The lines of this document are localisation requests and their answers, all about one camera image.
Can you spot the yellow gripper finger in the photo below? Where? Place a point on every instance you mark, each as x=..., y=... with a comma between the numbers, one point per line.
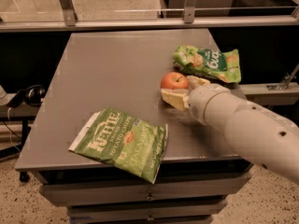
x=176, y=98
x=195, y=82

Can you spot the green rice chip bag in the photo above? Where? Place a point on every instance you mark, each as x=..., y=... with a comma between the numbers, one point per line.
x=224, y=66

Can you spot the green Kettle jalapeno chip bag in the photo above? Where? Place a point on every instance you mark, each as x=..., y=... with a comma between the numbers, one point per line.
x=123, y=141

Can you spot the metal railing with glass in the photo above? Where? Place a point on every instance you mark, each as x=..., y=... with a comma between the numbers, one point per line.
x=81, y=15

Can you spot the grey drawer cabinet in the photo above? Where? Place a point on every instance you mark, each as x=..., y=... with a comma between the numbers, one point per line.
x=123, y=70

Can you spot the black headphones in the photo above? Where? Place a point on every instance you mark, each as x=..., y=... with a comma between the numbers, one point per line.
x=32, y=96

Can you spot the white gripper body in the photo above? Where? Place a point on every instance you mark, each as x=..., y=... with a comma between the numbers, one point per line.
x=204, y=101

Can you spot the red apple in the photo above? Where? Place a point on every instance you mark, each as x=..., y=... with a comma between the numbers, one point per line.
x=174, y=81

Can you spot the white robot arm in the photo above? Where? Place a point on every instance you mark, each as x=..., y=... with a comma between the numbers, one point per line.
x=253, y=132

